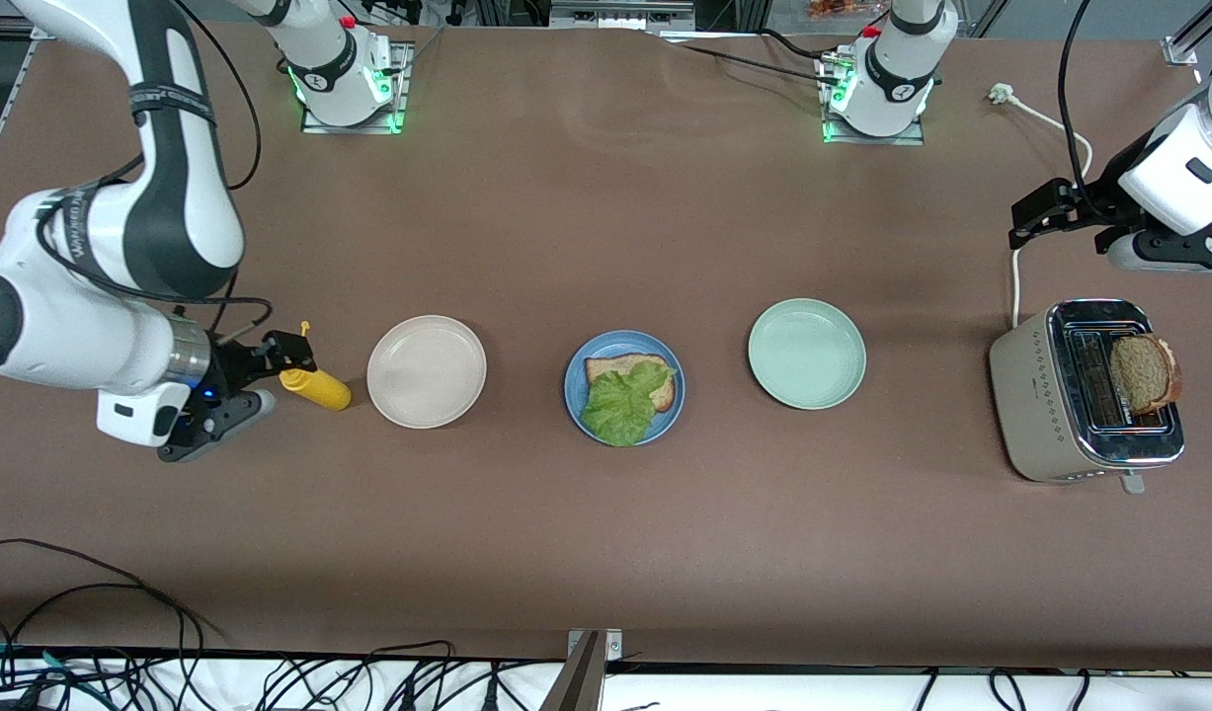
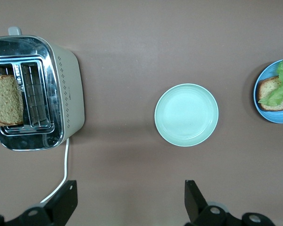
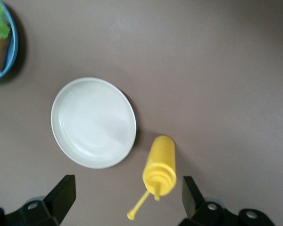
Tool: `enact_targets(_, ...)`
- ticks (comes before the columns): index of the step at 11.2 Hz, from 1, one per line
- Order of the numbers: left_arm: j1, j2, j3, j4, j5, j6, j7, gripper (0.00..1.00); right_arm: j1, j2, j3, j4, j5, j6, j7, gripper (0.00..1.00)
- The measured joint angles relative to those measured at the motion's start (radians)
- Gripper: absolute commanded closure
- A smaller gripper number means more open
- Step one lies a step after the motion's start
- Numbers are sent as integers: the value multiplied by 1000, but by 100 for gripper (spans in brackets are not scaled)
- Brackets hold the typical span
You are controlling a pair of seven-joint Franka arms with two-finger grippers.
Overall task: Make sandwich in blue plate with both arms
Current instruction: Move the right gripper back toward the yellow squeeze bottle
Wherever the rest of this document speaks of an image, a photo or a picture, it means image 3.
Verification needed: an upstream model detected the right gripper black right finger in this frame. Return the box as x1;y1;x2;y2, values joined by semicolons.
179;176;241;226

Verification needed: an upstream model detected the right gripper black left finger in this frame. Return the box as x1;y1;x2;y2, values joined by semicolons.
4;174;76;226

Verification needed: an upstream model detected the yellow squeeze bottle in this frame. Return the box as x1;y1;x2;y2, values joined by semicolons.
126;135;177;221

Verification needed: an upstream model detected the square toasted bread slice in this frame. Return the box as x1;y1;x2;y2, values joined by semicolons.
0;35;11;72

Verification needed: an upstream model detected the beige round plate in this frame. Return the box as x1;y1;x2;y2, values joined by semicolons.
50;77;137;169

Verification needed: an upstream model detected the blue round plate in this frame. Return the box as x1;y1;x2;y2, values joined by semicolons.
0;0;19;83

